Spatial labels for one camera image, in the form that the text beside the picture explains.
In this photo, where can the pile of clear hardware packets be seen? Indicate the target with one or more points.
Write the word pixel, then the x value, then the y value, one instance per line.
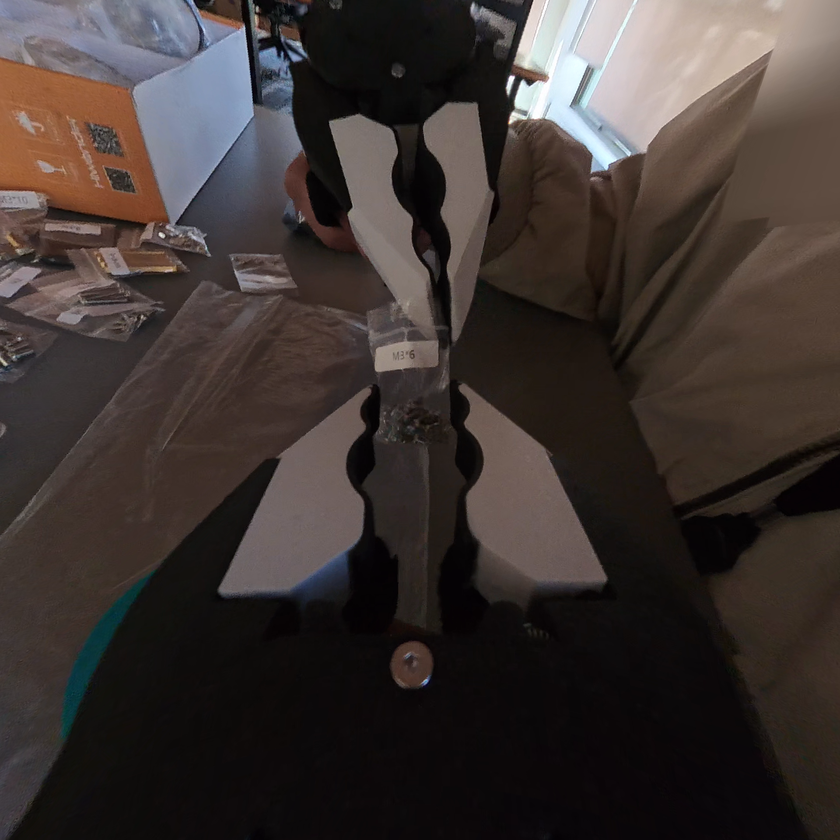
pixel 98 295

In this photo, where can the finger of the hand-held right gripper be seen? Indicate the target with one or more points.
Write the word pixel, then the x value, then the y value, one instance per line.
pixel 469 197
pixel 371 190

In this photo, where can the person's right forearm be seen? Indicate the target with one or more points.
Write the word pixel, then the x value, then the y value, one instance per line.
pixel 551 229

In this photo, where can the person's right hand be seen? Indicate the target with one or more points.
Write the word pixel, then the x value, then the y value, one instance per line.
pixel 328 237

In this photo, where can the teal round metal plate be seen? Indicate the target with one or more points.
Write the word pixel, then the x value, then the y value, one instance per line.
pixel 98 643

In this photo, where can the small labelled screw bag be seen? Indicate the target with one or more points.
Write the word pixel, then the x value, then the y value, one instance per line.
pixel 403 356

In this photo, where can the bubble wrap bundle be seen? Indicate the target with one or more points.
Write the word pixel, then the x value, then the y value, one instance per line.
pixel 151 26

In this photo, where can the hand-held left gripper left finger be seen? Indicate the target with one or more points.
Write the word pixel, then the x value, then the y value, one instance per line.
pixel 295 525

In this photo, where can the large clear plastic bag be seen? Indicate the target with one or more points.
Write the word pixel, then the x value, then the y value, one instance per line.
pixel 197 407

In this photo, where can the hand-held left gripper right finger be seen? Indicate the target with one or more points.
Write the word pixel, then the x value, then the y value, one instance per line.
pixel 531 525

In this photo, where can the orange cardboard box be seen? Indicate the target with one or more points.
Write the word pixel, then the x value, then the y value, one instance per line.
pixel 197 118

